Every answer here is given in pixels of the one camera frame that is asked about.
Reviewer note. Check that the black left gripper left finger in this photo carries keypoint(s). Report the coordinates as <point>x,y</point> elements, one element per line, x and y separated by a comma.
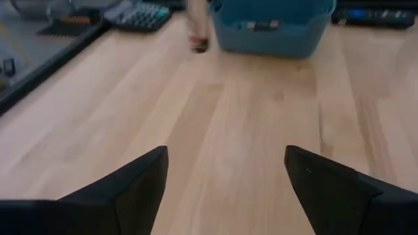
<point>98,215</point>

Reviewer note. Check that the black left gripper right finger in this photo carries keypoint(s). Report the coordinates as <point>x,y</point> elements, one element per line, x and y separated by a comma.
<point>359,215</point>

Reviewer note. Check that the black AA battery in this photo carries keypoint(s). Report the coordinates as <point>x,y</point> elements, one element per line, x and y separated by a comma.
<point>263,26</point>

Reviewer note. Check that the teal plastic bin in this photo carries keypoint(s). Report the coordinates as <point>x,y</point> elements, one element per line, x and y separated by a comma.
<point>267,44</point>

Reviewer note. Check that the black remote control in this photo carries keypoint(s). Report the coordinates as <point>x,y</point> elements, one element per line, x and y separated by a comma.
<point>375,16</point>

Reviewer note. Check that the black desktop calculator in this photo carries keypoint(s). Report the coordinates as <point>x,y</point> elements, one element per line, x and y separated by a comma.
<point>140,16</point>

